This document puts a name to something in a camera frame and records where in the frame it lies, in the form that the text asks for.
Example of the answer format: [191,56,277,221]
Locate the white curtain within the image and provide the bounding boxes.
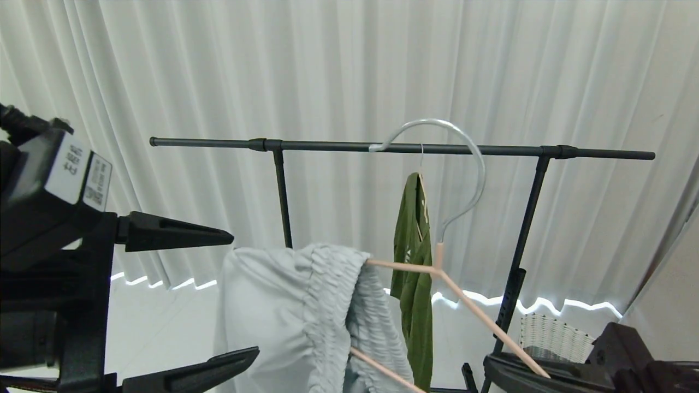
[0,0,699,323]

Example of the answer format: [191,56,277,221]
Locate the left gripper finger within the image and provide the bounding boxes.
[121,346,260,393]
[116,211,235,253]

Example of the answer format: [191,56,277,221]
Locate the white laundry basket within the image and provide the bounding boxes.
[519,312,597,365]

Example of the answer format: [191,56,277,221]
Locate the green long-sleeved shirt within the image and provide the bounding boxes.
[390,172,434,391]

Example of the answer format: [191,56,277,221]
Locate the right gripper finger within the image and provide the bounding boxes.
[483,352,616,393]

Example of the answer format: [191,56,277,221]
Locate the pale grey shorts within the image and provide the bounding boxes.
[213,243,417,393]

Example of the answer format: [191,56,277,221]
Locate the pink clothes hanger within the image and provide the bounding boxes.
[349,118,551,393]
[417,143,431,241]

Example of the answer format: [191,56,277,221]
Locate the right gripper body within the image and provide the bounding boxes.
[614,359,699,393]

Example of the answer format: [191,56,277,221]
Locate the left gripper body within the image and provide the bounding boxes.
[0,213,124,393]

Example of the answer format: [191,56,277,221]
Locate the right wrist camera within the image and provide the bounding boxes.
[587,322,664,377]

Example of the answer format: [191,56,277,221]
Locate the black clothes rack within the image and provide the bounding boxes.
[149,136,656,393]

